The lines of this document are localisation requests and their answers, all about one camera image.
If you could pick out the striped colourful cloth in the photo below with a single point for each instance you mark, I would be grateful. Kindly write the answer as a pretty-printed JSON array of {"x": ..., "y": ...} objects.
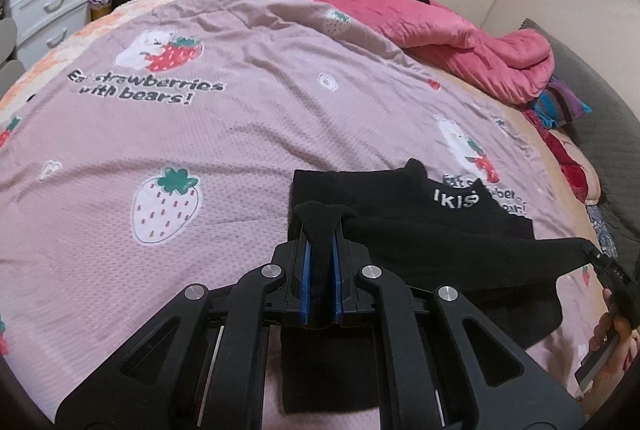
[{"x": 560, "y": 102}]

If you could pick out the grey chair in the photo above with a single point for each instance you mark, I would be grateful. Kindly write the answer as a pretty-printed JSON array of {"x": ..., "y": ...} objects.
[{"x": 9, "y": 59}]

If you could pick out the grey quilted headboard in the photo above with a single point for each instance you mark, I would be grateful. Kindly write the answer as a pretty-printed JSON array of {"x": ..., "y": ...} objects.
[{"x": 605, "y": 134}]

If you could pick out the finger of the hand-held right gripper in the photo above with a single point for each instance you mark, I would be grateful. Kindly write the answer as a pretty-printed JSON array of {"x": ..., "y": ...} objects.
[{"x": 602, "y": 265}]

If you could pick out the person's right hand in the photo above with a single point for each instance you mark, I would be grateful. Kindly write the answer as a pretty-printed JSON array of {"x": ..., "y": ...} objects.
[{"x": 627, "y": 347}]

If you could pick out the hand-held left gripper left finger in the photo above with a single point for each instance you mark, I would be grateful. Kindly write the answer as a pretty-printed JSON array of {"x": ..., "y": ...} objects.
[{"x": 306, "y": 280}]

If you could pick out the blue floral cloth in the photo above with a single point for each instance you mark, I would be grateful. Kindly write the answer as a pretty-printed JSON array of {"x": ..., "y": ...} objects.
[{"x": 600, "y": 227}]

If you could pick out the black sweater with orange cuffs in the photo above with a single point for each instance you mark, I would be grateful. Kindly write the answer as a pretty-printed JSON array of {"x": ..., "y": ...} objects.
[{"x": 425, "y": 250}]

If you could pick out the red cloth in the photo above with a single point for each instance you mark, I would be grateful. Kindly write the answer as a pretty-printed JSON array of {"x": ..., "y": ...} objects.
[{"x": 570, "y": 159}]

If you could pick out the pink quilt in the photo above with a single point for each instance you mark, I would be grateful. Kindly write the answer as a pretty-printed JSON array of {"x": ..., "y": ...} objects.
[{"x": 400, "y": 14}]

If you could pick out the pink strawberry print blanket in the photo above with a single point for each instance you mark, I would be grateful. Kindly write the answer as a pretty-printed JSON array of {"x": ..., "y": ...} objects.
[{"x": 225, "y": 149}]

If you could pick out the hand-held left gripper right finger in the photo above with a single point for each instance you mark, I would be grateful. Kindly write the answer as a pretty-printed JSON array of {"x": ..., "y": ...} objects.
[{"x": 338, "y": 280}]

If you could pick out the peach bed sheet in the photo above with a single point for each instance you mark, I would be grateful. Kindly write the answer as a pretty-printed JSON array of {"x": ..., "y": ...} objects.
[{"x": 75, "y": 39}]

